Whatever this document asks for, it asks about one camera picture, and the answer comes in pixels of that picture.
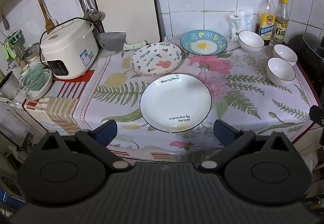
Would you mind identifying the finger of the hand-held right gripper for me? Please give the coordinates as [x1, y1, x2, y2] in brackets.
[309, 105, 324, 146]

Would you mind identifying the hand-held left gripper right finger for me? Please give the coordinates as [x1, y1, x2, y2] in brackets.
[199, 119, 291, 172]

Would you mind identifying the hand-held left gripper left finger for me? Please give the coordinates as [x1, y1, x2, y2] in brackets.
[38, 120, 131, 172]

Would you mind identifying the white plate with black rim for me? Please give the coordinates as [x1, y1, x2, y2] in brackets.
[139, 73, 212, 134]

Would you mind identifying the white ribbed bowl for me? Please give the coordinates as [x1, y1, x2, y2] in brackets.
[273, 44, 298, 67]
[266, 57, 296, 87]
[238, 31, 265, 53]

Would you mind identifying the pink rabbit print plate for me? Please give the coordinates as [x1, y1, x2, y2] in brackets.
[130, 43, 182, 76]

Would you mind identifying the blue fried egg print plate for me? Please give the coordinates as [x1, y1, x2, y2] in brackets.
[180, 30, 227, 56]

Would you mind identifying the floral tablecloth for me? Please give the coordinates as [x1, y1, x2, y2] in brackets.
[76, 39, 318, 161]

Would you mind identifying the striped cloth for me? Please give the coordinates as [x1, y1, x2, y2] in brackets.
[21, 69, 96, 131]

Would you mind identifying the black wok with glass lid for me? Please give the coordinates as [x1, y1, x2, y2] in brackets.
[287, 33, 324, 80]

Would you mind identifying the green plastic colander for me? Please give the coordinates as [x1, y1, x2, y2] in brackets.
[22, 65, 47, 88]

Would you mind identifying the yellow cap vinegar bottle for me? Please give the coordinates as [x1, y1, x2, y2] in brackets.
[271, 0, 290, 46]

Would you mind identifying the white rice cooker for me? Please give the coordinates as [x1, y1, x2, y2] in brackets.
[40, 17, 99, 80]

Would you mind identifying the yellow label sauce bottle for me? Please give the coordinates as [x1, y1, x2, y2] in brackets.
[255, 0, 277, 46]

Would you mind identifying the steel cup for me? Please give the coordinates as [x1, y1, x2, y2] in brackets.
[0, 71, 21, 100]

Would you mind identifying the white plastic seasoning bag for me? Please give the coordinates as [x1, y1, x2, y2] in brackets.
[227, 10, 254, 42]

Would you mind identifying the glass pot lid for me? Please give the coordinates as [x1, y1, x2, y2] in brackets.
[20, 42, 42, 63]

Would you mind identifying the cream cutting board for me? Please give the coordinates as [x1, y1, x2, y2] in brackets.
[90, 0, 162, 46]

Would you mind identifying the wooden spatula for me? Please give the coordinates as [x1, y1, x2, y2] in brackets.
[34, 0, 59, 34]

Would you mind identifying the green plastic holder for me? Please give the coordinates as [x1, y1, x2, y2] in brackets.
[1, 30, 24, 60]

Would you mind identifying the cleaver with white handle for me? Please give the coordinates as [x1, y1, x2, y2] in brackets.
[97, 31, 148, 51]

